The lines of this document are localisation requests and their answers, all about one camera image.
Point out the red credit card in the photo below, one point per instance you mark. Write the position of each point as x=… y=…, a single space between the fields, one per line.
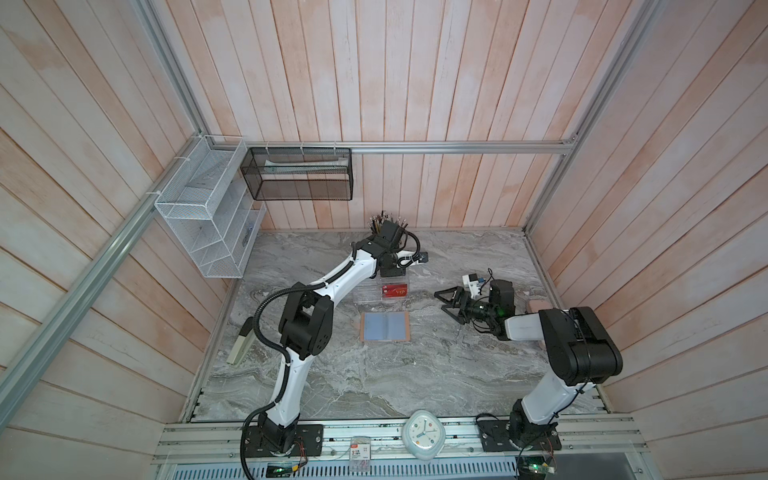
x=390 y=291

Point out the pink case on table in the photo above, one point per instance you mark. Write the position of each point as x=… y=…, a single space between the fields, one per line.
x=536 y=305

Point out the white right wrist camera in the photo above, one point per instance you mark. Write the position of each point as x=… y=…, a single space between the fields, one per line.
x=473 y=284

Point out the white wire mesh shelf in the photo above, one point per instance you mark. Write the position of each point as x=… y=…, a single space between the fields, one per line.
x=208 y=206

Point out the aluminium frame rail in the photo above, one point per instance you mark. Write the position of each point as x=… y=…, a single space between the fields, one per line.
x=546 y=147

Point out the small red white box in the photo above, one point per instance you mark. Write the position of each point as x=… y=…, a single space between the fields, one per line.
x=360 y=454

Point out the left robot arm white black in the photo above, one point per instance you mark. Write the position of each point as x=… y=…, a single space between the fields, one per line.
x=306 y=323

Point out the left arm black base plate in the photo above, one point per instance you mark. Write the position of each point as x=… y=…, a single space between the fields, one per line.
x=300 y=441

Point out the white analog clock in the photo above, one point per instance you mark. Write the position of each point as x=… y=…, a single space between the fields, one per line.
x=423 y=435

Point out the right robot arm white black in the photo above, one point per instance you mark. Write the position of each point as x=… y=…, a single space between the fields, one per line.
x=581 y=354

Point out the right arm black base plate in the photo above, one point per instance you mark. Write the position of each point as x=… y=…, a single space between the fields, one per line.
x=494 y=437

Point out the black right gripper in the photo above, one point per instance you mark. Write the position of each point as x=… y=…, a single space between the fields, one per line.
x=460 y=293

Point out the bundle of coloured pencils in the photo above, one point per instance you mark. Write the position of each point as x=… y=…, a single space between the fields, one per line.
x=378 y=220

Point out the left blue circuit board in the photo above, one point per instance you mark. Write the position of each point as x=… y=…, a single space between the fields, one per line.
x=281 y=470

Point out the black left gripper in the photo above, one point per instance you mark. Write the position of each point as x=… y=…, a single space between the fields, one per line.
x=391 y=272

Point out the black wire mesh basket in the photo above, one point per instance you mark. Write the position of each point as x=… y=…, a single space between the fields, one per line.
x=299 y=173

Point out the clear acrylic organizer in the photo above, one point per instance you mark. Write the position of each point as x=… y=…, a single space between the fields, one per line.
x=369 y=291

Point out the pink card holder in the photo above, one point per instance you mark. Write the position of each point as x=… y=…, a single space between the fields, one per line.
x=386 y=327

